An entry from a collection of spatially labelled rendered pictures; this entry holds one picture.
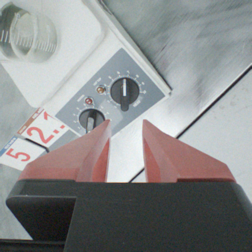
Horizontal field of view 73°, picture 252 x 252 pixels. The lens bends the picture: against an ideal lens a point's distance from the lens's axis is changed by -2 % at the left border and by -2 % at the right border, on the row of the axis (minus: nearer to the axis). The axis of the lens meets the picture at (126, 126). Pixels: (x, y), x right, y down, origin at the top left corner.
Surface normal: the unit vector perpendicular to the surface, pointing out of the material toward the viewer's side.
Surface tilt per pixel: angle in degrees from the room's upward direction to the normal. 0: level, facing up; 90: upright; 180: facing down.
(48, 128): 40
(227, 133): 0
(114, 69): 30
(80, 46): 0
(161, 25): 0
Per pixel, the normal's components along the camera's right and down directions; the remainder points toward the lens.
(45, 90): -0.34, 0.22
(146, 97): 0.00, 0.59
